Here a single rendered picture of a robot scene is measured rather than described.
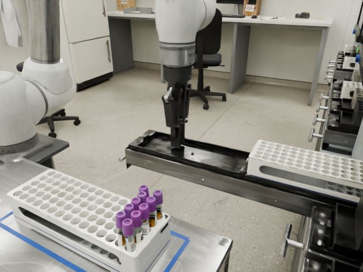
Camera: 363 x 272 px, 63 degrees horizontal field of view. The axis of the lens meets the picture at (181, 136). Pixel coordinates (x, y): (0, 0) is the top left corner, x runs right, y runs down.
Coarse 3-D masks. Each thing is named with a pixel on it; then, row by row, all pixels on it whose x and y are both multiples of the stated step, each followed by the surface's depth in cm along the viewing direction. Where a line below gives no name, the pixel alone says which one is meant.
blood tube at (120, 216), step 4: (120, 212) 42; (124, 212) 42; (116, 216) 41; (120, 216) 41; (124, 216) 41; (116, 220) 41; (120, 220) 41; (116, 224) 41; (120, 224) 41; (120, 228) 42; (120, 232) 42; (120, 236) 42; (124, 236) 43; (120, 240) 43; (124, 240) 43; (120, 244) 43; (124, 244) 43
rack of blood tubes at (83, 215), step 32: (32, 192) 56; (64, 192) 55; (96, 192) 55; (32, 224) 53; (64, 224) 47; (96, 224) 48; (160, 224) 47; (96, 256) 46; (128, 256) 42; (160, 256) 48
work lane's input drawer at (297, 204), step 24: (144, 144) 87; (168, 144) 87; (192, 144) 87; (168, 168) 80; (192, 168) 76; (216, 168) 74; (240, 168) 76; (240, 192) 72; (264, 192) 69; (288, 192) 67; (312, 192) 65
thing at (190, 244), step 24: (0, 168) 73; (24, 168) 73; (48, 168) 73; (0, 192) 64; (0, 216) 57; (0, 240) 52; (24, 240) 52; (48, 240) 52; (192, 240) 52; (216, 240) 52; (0, 264) 48; (24, 264) 48; (48, 264) 48; (72, 264) 47; (96, 264) 48; (168, 264) 47; (192, 264) 48; (216, 264) 48
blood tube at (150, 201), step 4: (152, 196) 45; (148, 200) 44; (152, 200) 44; (148, 204) 44; (152, 204) 44; (152, 208) 44; (156, 208) 45; (152, 212) 45; (152, 216) 45; (152, 220) 46; (152, 224) 46
